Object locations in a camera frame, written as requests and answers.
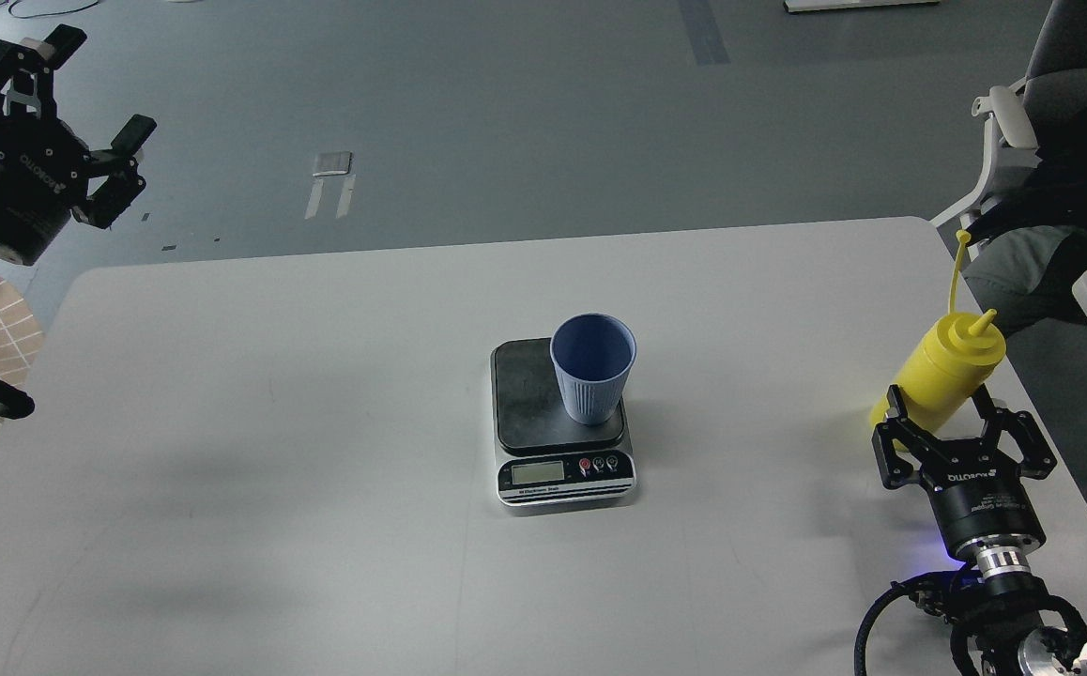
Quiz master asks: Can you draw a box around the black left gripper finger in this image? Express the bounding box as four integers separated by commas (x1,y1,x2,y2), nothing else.
68,115,157,230
0,24,88,157

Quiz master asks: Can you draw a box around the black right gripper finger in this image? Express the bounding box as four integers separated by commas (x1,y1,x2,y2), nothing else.
871,384,945,489
970,384,1058,480

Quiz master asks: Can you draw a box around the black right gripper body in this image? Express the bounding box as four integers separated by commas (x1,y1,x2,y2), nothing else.
925,438,1047,563

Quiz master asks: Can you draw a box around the grey floor plate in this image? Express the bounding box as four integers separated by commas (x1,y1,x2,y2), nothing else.
312,151,354,178

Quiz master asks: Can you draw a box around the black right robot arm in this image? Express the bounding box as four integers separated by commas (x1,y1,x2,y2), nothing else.
852,385,1087,675

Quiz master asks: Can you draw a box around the grey office chair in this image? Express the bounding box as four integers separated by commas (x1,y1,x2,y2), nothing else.
933,1,1087,335

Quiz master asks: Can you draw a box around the yellow squeeze bottle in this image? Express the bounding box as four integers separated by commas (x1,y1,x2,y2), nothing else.
892,228,1005,433

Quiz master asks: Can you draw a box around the digital kitchen scale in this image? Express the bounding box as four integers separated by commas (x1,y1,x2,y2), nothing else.
489,338,639,515

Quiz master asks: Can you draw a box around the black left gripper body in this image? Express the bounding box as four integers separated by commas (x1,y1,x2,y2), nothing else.
0,127,90,267

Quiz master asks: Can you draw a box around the blue ribbed plastic cup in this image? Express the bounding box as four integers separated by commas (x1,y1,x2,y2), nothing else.
549,313,638,426

